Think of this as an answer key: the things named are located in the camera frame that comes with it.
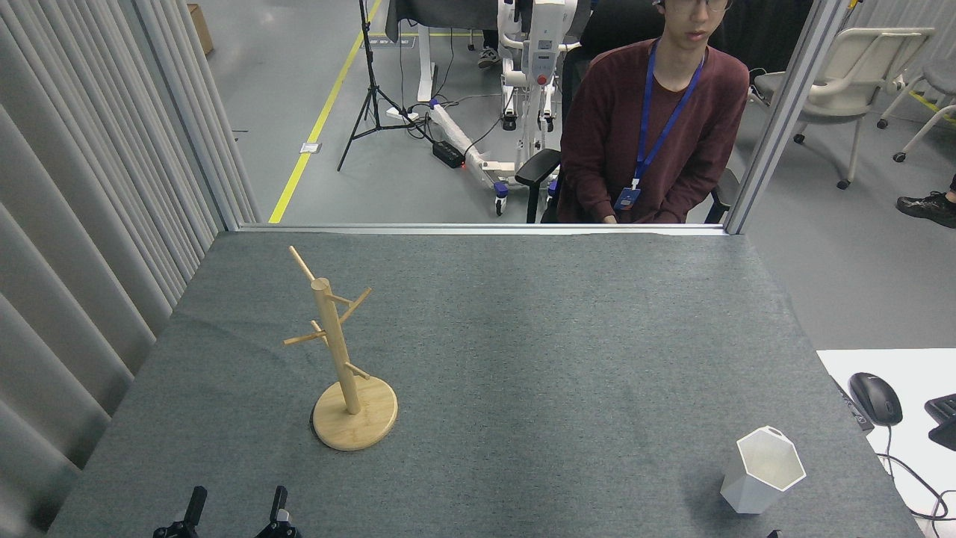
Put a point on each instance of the cardboard box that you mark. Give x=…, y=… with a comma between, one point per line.
x=200, y=28

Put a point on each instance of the white office chair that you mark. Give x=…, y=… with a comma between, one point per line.
x=859, y=75

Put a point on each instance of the person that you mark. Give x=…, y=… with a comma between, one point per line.
x=612, y=112

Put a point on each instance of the white stand on wheels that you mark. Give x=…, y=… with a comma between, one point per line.
x=541, y=45

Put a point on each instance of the grey curtain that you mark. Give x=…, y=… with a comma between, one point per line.
x=75, y=187

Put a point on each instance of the black power strip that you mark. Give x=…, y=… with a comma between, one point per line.
x=448, y=154

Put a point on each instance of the black tripod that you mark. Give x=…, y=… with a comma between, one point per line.
x=367, y=75

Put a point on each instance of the grey felt table cover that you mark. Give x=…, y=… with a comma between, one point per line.
x=560, y=359

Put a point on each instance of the grey-seat chair with white legs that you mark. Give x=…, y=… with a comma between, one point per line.
x=941, y=75

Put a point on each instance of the floor outlet plate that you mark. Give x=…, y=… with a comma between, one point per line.
x=311, y=148

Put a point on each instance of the white power strip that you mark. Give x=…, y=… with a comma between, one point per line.
x=402, y=114

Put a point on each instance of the wooden cup rack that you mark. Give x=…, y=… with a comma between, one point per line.
x=337, y=351

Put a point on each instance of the black office chair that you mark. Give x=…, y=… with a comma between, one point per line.
x=538, y=168

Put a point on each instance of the black computer mouse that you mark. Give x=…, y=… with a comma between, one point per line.
x=875, y=397

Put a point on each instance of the white hexagonal cup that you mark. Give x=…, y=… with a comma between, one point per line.
x=747, y=489

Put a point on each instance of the desk with white leg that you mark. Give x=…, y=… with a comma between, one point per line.
x=426, y=60

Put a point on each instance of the black keyboard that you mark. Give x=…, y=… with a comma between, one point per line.
x=945, y=422

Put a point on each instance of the black shoe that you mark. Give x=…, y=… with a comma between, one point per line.
x=926, y=207

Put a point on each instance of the grey sneaker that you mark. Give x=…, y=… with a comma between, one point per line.
x=489, y=57

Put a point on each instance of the white side table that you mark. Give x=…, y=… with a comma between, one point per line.
x=919, y=359

